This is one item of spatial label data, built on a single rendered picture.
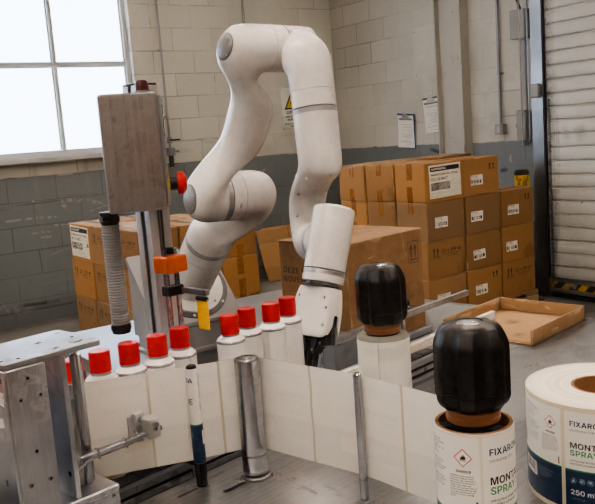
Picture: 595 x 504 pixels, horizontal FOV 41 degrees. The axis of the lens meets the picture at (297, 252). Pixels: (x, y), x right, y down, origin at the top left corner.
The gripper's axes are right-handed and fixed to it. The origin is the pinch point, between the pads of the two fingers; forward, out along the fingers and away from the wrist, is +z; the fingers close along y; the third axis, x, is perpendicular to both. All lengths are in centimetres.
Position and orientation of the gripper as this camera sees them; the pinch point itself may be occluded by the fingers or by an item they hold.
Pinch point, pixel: (309, 362)
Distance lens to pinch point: 157.3
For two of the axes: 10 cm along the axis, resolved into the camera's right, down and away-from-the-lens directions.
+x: 6.8, 1.9, 7.1
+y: 7.2, 0.5, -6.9
